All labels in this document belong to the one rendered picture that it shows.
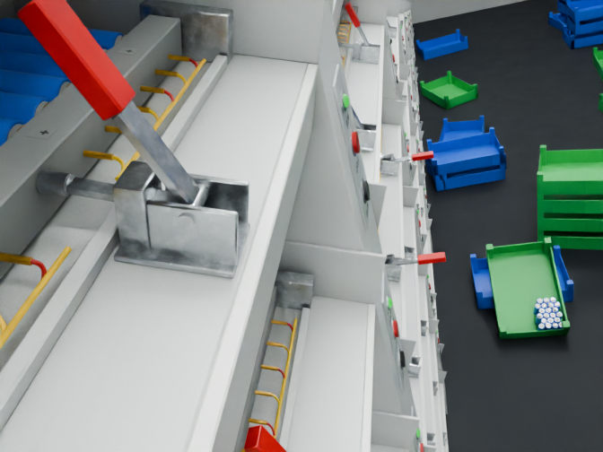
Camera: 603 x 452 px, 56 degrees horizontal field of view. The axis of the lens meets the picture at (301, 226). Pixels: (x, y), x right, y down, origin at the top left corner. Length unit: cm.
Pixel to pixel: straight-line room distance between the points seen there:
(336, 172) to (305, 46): 9
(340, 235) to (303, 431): 14
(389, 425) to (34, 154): 44
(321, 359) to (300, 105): 19
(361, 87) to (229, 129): 55
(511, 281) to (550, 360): 29
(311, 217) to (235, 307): 24
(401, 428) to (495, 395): 124
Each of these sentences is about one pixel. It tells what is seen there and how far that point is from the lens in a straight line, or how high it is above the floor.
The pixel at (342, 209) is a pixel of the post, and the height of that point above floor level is 123.
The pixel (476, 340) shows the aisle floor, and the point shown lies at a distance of 194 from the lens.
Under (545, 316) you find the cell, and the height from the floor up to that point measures 8.
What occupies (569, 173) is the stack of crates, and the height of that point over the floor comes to 24.
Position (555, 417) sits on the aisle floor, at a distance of 177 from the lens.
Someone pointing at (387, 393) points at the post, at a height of 102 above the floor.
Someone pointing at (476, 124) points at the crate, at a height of 3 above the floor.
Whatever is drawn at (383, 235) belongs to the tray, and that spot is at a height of 95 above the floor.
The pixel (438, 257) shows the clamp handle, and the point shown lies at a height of 97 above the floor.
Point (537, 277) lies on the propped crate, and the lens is 202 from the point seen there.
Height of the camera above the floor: 145
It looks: 34 degrees down
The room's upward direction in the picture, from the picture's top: 17 degrees counter-clockwise
